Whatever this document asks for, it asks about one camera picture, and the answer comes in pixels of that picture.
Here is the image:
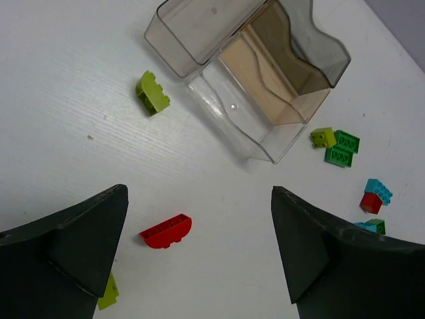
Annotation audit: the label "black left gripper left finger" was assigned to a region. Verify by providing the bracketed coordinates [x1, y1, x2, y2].
[1, 184, 129, 318]

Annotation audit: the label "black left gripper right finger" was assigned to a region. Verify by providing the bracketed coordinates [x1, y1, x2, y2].
[271, 186, 424, 318]

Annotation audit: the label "light blue lego brick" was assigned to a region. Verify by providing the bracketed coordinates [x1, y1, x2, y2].
[355, 222, 377, 233]

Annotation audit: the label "lime green lego block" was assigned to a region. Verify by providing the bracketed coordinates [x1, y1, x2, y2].
[98, 273, 119, 310]

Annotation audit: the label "dark green small lego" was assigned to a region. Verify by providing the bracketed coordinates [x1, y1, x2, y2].
[365, 219, 386, 235]

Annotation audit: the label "red sloped lego brick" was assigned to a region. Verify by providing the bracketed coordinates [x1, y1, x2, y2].
[359, 193, 383, 215]

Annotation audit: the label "teal 2x4 lego brick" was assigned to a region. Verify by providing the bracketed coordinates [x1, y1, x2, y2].
[364, 179, 393, 206]

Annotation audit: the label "red curved lego brick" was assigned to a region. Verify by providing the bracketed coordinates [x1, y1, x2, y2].
[139, 214, 193, 249]

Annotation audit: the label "lime green small lego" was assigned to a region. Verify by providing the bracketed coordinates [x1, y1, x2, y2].
[309, 127, 337, 148]

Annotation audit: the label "lime green curved lego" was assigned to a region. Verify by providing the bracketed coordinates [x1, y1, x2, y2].
[135, 70, 171, 116]

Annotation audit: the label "green flat lego plate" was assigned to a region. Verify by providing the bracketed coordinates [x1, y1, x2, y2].
[334, 130, 360, 154]

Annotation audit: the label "clear divided plastic container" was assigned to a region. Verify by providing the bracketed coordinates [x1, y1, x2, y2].
[144, 1, 351, 163]

